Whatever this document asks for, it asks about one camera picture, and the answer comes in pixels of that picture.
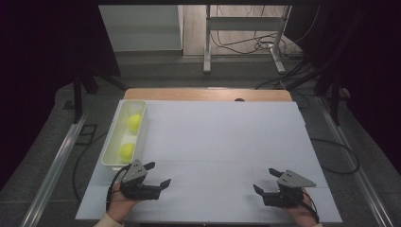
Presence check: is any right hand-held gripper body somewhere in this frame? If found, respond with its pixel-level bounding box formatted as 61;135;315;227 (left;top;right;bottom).
262;169;318;208

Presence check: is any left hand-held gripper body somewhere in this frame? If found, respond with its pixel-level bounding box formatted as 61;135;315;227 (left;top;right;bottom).
119;159;163;201

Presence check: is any yellow tennis ball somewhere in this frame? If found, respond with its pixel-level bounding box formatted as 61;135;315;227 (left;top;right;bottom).
118;142;136;164
127;113;143;133

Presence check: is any white plastic bin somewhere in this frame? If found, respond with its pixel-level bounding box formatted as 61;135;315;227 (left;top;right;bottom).
100;99;150;171

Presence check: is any person's right hand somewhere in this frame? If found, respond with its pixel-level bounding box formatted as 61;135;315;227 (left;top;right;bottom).
283;188;319;225

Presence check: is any person's left hand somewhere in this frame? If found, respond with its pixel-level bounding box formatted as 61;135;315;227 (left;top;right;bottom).
107;183;141;223

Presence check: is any white table cover sheet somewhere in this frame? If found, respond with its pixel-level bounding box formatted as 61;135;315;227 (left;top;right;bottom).
75;99;343;224

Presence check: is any wooden table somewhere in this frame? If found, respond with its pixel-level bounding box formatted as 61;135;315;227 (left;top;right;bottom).
122;88;293;102

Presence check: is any black metal stand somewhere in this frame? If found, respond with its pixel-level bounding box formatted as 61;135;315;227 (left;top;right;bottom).
72;67;127;125
285;62;351;127

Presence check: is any white cabinet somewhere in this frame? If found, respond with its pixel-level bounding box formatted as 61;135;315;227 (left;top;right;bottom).
98;4;184;53

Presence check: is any dark curtain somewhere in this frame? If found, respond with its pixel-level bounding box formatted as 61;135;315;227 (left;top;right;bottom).
0;0;121;190
285;0;401;178

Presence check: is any right hand-held gripper black cable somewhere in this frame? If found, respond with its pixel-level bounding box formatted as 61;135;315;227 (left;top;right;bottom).
291;188;320;223

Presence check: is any hand-held gripper black cable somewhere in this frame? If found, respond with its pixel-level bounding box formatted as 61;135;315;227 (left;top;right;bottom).
291;188;320;223
105;165;131;212

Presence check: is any left hand-held gripper black cable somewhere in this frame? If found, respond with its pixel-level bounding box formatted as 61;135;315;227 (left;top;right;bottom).
105;165;131;212

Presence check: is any black curved floor cable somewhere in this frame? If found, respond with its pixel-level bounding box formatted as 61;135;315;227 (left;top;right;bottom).
73;131;108;202

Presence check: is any aluminium floor rail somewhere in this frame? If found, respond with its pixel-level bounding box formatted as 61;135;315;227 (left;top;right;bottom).
316;96;395;227
20;112;89;227

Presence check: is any black looped floor cable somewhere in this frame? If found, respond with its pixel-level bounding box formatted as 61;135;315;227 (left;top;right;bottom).
310;137;361;176

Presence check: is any black floor cable bundle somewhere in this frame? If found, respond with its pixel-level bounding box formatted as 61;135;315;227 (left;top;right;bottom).
254;60;320;91

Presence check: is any tangle of black cables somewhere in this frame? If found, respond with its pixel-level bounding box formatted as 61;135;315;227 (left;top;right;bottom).
210;31;304;61

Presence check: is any white metal desk frame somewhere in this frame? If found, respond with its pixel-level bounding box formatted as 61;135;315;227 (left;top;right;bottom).
202;4;292;75

